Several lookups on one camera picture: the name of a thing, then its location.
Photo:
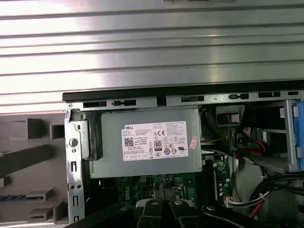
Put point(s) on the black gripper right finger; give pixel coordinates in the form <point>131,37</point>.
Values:
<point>180,213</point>

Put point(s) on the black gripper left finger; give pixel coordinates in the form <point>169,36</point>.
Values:
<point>145,213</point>

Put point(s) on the green motherboard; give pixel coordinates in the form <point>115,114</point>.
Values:
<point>135,187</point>

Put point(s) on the grey power supply unit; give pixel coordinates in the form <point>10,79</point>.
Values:
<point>114,147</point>

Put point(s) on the black PC case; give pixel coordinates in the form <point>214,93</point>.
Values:
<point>142,96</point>

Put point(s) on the grey parts rack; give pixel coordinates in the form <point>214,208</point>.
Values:
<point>28,154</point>

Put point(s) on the blue disk carrier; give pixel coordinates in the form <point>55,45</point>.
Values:
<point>298,133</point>

